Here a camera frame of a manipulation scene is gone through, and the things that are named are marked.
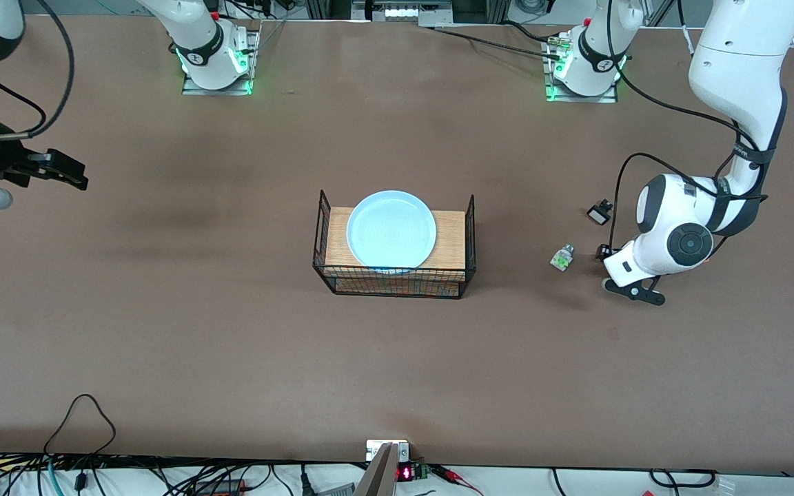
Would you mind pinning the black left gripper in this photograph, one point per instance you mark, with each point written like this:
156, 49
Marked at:
604, 251

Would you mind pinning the light blue round plate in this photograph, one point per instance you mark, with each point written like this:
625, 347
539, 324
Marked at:
390, 231

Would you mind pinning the metal base plate left arm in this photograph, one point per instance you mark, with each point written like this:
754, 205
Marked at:
576, 98

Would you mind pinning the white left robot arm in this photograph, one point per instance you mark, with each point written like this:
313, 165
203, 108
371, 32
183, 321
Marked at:
741, 69

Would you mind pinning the metal base plate right arm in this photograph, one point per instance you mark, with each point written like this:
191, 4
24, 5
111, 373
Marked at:
194, 88

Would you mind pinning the black square white-face button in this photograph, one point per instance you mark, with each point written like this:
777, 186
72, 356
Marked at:
599, 215

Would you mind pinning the small silver metal plate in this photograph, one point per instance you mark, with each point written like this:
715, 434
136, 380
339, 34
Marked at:
376, 449

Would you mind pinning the wooden shelf board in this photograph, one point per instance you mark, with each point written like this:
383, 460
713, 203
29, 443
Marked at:
449, 238

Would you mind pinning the red clip lead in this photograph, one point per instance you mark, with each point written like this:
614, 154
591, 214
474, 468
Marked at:
455, 477

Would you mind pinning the red digit display module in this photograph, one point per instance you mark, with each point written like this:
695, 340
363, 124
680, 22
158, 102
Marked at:
407, 473

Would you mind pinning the grey angled bar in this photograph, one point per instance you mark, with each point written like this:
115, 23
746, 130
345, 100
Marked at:
378, 479

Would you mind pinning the black power adapter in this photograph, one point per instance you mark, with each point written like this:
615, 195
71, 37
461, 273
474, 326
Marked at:
221, 487

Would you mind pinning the green push button switch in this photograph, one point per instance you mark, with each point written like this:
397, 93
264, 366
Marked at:
562, 260

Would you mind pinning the aluminium frame with light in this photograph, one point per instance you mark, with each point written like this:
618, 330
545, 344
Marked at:
400, 10

